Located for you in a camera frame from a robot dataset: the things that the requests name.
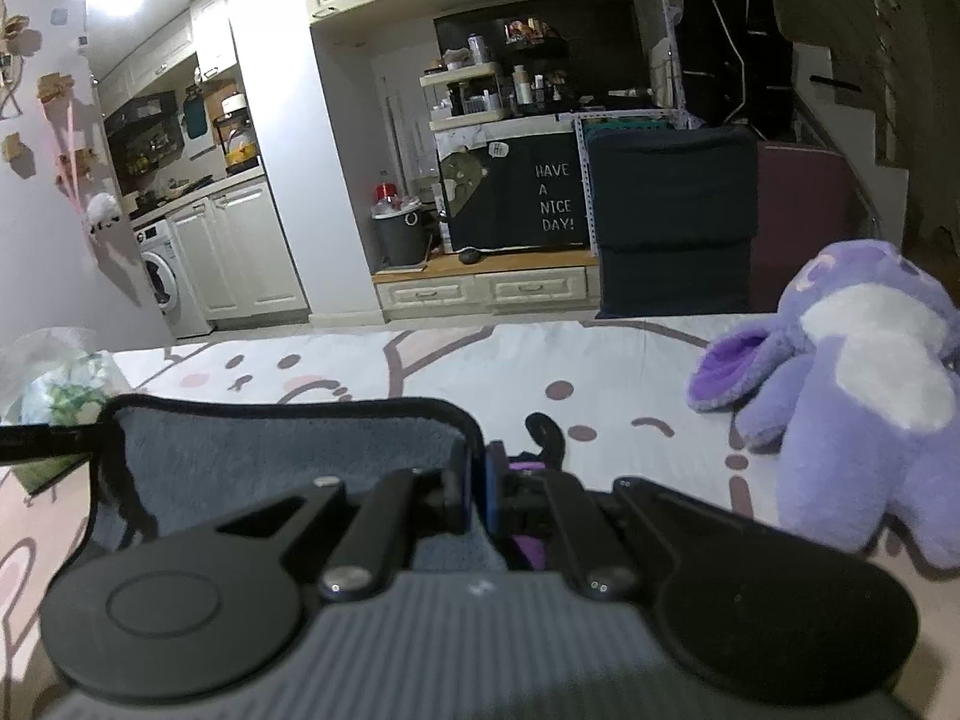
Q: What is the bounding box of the white kitchen base cabinet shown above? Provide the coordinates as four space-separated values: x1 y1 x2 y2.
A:
165 178 311 322

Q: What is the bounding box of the black fabric wardrobe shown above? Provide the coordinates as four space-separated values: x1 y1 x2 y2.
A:
673 0 794 140

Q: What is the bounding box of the white storage shelf rack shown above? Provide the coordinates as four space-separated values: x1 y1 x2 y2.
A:
418 62 520 130

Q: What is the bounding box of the purple plush toy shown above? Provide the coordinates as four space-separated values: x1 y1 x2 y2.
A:
688 238 960 571

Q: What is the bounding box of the grey trash bin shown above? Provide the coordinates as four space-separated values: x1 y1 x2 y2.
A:
373 206 430 268

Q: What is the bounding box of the cream drawer cabinet wooden top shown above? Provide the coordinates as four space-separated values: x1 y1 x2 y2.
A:
372 249 602 321

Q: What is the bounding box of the clear plastic bag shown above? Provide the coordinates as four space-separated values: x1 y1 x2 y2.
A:
0 325 125 496

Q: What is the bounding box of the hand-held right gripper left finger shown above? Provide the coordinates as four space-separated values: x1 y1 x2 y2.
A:
169 437 475 605

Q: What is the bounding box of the white plush wall toy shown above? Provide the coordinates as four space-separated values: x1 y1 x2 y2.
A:
83 193 125 233

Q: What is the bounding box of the grey towel with black border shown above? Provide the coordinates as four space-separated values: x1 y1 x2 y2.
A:
88 393 526 572

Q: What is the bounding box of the maroon sofa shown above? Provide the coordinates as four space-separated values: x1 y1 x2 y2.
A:
752 141 875 314

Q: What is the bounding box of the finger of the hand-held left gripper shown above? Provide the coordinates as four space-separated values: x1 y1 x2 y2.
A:
0 424 100 467

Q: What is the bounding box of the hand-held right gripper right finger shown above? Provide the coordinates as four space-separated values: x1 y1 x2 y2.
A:
484 441 760 605

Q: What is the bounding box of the white upper kitchen cabinet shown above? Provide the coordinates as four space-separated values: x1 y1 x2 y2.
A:
97 0 239 112

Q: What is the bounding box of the white washing machine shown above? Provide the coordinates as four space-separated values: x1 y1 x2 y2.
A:
133 219 213 339

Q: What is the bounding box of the cartoon printed bed sheet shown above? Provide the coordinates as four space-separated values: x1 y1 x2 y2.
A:
0 313 960 720

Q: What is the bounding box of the black lettered cloth cover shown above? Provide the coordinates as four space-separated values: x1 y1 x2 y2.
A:
439 129 595 254

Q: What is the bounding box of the white perforated metal rack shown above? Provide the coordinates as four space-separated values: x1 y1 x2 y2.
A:
572 116 601 256

